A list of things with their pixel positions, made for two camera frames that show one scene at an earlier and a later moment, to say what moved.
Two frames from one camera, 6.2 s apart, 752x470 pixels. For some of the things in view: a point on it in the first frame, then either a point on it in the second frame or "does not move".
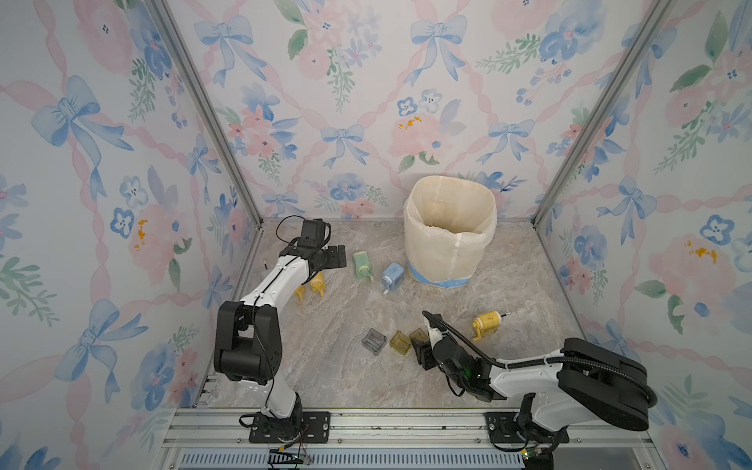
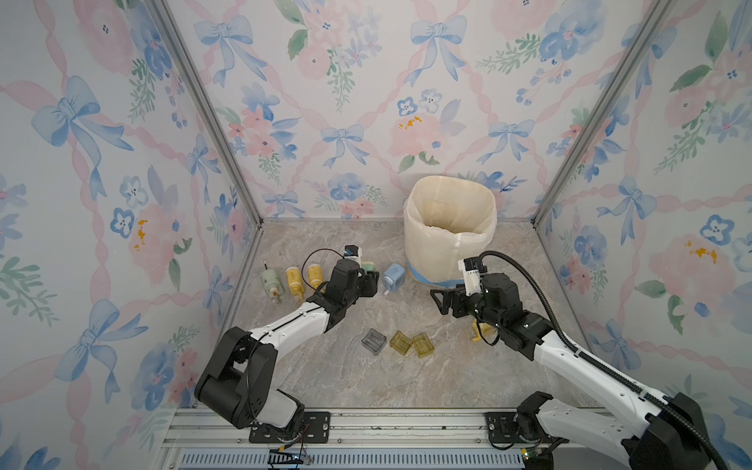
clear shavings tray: [374, 341] does not move
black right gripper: [422, 351] -> [459, 296]
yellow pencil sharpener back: [318, 284] does not move
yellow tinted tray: [399, 343] does not move
